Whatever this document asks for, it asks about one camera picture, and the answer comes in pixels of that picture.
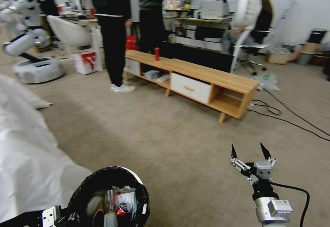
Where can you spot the wooden tv stand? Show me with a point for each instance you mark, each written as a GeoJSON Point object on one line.
{"type": "Point", "coordinates": [201, 76]}

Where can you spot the black flat panel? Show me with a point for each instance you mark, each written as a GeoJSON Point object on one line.
{"type": "Point", "coordinates": [201, 55]}

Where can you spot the silver foil wrapper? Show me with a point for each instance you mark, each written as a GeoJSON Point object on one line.
{"type": "Point", "coordinates": [111, 198]}

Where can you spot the white trash bin black liner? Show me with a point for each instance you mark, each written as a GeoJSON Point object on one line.
{"type": "Point", "coordinates": [85, 185]}

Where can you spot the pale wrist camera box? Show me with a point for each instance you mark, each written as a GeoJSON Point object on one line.
{"type": "Point", "coordinates": [263, 170]}
{"type": "Point", "coordinates": [49, 215]}

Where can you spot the white power strip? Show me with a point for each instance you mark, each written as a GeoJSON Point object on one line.
{"type": "Point", "coordinates": [252, 106]}

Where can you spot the red paper bag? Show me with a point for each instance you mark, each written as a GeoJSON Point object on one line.
{"type": "Point", "coordinates": [130, 42]}

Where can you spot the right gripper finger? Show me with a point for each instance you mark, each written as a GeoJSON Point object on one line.
{"type": "Point", "coordinates": [268, 156]}
{"type": "Point", "coordinates": [239, 164]}

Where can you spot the clear plastic bag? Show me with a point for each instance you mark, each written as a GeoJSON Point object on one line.
{"type": "Point", "coordinates": [268, 81]}

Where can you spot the white tub chair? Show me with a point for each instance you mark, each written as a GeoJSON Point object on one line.
{"type": "Point", "coordinates": [68, 32]}

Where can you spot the crushed silver can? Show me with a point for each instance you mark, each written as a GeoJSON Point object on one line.
{"type": "Point", "coordinates": [127, 203]}

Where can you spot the grey waste bin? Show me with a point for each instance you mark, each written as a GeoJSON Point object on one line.
{"type": "Point", "coordinates": [305, 58]}

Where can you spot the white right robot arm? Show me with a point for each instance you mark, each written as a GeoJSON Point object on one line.
{"type": "Point", "coordinates": [268, 211]}

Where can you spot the wooden desk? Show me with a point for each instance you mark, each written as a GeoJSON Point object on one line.
{"type": "Point", "coordinates": [198, 20]}

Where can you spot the red and white carton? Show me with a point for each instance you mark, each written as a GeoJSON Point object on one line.
{"type": "Point", "coordinates": [87, 62]}

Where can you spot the white wheeled robot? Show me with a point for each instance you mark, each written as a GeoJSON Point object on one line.
{"type": "Point", "coordinates": [28, 44]}

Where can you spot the cardboard box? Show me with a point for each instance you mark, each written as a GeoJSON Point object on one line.
{"type": "Point", "coordinates": [278, 55]}

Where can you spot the white bed sheet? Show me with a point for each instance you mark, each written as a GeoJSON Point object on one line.
{"type": "Point", "coordinates": [23, 155]}

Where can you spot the white mesh office chair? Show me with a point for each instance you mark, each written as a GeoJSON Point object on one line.
{"type": "Point", "coordinates": [246, 10]}

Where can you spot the red drink can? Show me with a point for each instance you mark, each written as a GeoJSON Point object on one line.
{"type": "Point", "coordinates": [157, 54]}

